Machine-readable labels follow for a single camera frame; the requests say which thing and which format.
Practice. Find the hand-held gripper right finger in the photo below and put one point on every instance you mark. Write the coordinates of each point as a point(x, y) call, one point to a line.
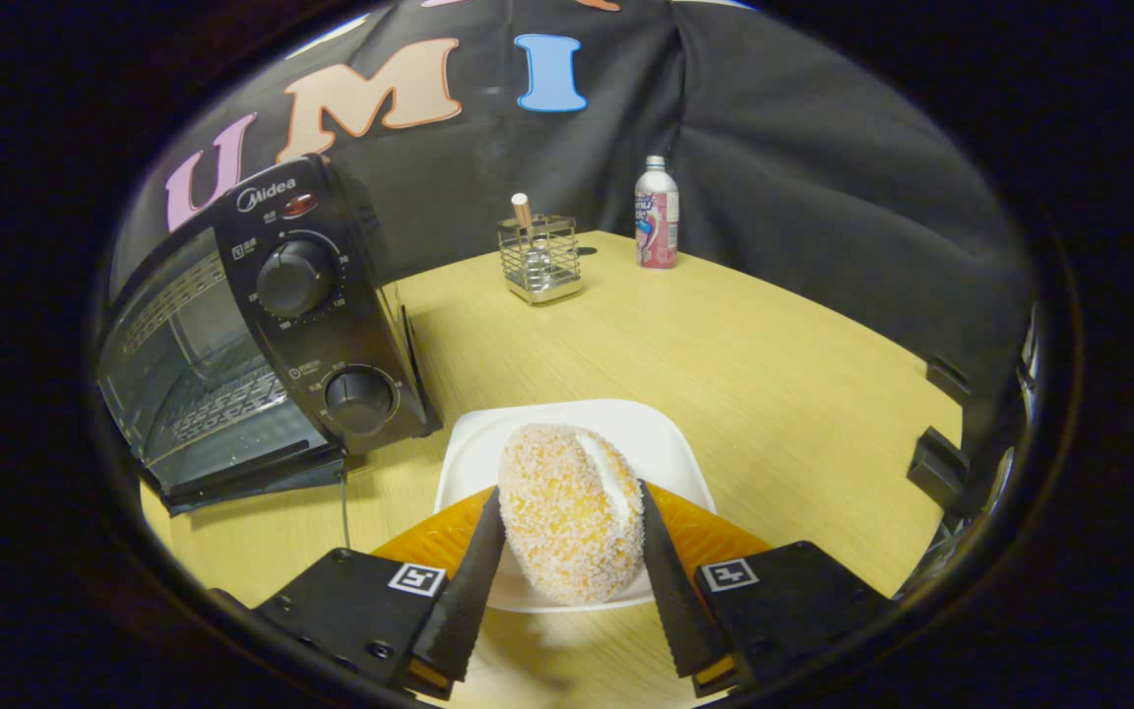
point(673, 601)

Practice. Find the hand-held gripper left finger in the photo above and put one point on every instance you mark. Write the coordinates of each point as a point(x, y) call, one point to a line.
point(469, 601)

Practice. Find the sugared cream bun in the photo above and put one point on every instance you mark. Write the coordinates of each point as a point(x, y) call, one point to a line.
point(567, 512)

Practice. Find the black toaster oven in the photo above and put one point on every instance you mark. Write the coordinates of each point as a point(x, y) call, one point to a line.
point(321, 325)

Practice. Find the white plate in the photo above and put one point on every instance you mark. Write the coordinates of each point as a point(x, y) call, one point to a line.
point(488, 443)

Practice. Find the black table clamp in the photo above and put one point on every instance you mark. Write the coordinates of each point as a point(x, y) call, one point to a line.
point(939, 468)
point(948, 380)

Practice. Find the pink and white bottle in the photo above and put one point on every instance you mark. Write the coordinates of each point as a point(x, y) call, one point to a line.
point(657, 222)

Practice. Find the black backdrop cloth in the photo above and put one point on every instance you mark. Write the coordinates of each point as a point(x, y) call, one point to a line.
point(803, 197)

